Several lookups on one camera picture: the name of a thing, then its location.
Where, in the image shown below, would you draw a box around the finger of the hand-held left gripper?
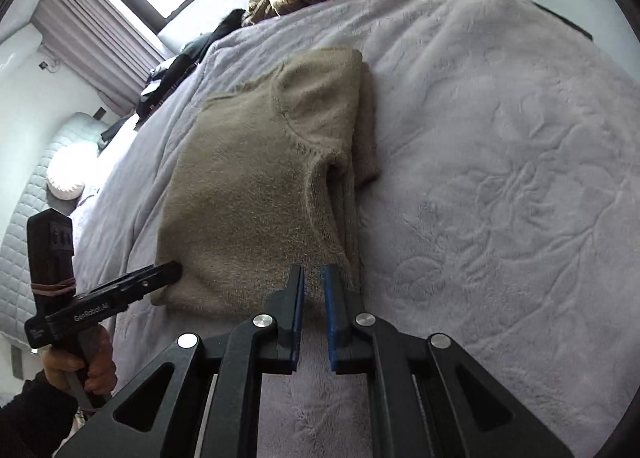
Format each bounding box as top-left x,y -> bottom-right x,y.
107,261 -> 184,308

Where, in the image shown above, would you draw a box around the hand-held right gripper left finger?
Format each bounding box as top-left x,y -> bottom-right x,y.
55,264 -> 305,458

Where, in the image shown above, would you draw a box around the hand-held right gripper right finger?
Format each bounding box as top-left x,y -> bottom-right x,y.
322,263 -> 574,458

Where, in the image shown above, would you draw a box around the beige knit sweater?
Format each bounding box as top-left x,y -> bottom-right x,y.
150,47 -> 381,312

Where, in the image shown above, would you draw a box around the person's left forearm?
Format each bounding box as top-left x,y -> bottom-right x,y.
0,370 -> 80,458

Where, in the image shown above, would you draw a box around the person's left hand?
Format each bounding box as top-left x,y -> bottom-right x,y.
41,325 -> 119,396

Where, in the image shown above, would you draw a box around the grey quilted headboard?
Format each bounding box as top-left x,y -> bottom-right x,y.
0,112 -> 114,339

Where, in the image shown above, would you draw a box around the white round pillow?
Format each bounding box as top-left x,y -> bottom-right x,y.
46,143 -> 101,200

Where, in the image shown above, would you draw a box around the lavender embossed blanket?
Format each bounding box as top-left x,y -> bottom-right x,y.
75,0 -> 640,458

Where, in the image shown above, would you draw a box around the white air conditioner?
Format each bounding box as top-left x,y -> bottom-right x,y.
0,30 -> 44,84

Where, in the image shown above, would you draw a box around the dark crumpled garment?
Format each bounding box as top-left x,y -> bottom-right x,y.
135,8 -> 246,120

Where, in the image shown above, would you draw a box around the mauve curtain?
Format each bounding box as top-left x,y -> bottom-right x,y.
31,0 -> 168,115

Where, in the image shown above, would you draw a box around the brown fuzzy garment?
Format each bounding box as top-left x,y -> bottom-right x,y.
242,0 -> 311,27

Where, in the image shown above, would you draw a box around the dark bed frame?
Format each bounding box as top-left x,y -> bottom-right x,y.
522,0 -> 594,42

